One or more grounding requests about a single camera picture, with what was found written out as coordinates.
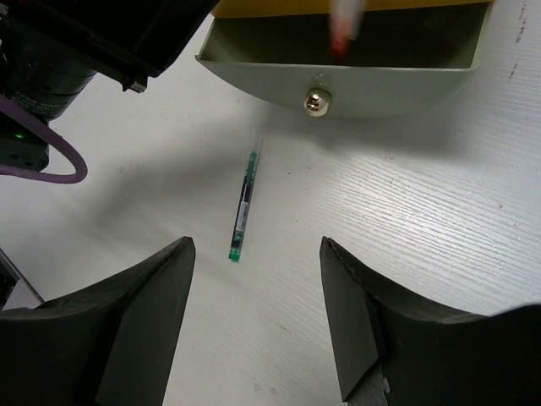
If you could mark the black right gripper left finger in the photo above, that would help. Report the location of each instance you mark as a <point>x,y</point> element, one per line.
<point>112,343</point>

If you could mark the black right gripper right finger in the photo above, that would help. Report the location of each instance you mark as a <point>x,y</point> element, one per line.
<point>395,347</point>

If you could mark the green ink pen refill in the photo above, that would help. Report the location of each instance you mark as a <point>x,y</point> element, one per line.
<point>245,198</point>

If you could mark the cream round drawer cabinet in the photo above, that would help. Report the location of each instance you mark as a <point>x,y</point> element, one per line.
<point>402,60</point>

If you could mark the red ink pen refill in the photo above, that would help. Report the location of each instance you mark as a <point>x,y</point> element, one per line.
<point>345,18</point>

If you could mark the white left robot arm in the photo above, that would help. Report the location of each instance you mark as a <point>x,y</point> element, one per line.
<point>52,49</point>

